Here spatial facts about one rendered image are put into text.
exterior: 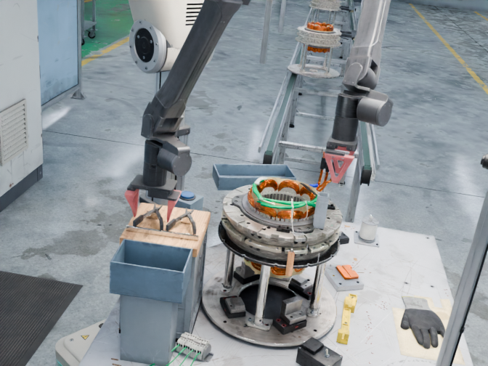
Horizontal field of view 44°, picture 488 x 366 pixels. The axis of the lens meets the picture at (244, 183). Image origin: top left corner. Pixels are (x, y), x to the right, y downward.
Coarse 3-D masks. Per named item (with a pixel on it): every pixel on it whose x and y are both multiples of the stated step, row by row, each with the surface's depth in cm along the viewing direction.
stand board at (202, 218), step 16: (144, 208) 158; (160, 208) 159; (176, 208) 160; (128, 224) 149; (144, 224) 150; (176, 224) 151; (144, 240) 143; (160, 240) 143; (176, 240) 144; (192, 240) 145; (192, 256) 143
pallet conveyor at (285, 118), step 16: (352, 0) 911; (352, 16) 770; (336, 48) 890; (320, 64) 783; (336, 64) 782; (304, 80) 675; (288, 96) 387; (336, 96) 432; (272, 112) 341; (288, 112) 442; (272, 128) 327; (288, 128) 447; (368, 128) 357; (272, 144) 301; (288, 144) 325; (368, 144) 318; (272, 160) 295; (288, 160) 457; (304, 160) 455; (368, 160) 294; (368, 176) 285; (352, 192) 330; (352, 208) 335
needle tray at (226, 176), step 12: (216, 168) 191; (228, 168) 192; (240, 168) 193; (252, 168) 194; (264, 168) 195; (276, 168) 196; (288, 168) 194; (216, 180) 185; (228, 180) 182; (240, 180) 183; (252, 180) 184
